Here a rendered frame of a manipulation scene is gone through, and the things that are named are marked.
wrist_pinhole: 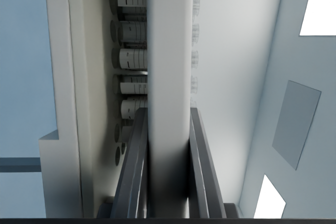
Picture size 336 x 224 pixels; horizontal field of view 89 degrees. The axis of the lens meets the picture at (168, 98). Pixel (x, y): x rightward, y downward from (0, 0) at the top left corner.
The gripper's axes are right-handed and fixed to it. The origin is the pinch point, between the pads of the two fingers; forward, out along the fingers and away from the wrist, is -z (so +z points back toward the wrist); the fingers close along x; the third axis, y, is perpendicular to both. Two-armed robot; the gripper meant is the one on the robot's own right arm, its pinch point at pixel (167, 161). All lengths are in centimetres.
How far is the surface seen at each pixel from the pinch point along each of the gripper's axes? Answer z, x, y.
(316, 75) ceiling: -174, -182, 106
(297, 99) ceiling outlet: -176, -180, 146
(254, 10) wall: -301, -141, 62
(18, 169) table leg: -27, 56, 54
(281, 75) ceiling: -227, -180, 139
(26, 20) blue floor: -132, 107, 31
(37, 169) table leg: -28, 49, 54
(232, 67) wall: -268, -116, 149
